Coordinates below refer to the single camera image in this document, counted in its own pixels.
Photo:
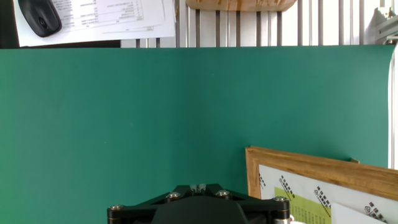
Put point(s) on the cardboard box with tape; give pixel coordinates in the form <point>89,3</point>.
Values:
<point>242,4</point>

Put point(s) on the green table mat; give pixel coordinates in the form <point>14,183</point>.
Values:
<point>155,109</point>

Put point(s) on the aluminium frame post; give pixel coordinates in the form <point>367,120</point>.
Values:
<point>382,25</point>

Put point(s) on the black computer mouse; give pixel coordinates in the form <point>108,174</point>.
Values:
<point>40,17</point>

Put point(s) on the printed white paper sheets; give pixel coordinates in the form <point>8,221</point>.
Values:
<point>109,25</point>

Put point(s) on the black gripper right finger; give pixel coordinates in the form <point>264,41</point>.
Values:
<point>264,211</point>

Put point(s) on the wooden picture frame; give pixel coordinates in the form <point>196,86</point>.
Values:
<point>311,166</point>

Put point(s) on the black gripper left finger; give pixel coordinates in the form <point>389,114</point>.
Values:
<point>140,211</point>

